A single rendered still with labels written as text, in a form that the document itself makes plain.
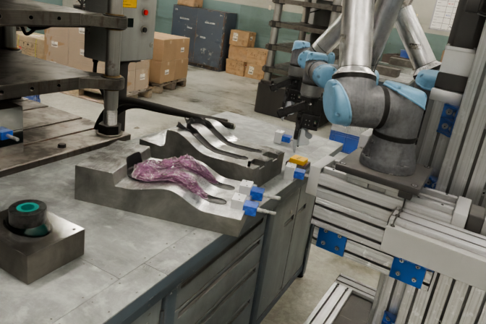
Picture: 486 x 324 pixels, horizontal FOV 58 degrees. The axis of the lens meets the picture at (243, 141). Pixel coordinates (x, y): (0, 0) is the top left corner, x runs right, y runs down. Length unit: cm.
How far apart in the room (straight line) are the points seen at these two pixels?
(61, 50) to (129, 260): 498
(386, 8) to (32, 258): 112
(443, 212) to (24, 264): 100
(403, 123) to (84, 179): 90
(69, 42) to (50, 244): 490
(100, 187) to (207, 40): 746
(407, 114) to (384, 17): 34
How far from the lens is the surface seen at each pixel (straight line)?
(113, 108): 196
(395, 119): 120
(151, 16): 224
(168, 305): 126
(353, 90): 115
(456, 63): 144
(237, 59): 850
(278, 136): 207
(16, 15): 169
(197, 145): 160
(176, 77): 660
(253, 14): 878
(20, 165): 169
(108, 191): 133
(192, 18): 886
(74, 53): 581
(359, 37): 121
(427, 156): 146
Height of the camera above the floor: 143
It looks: 18 degrees down
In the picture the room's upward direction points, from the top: 8 degrees clockwise
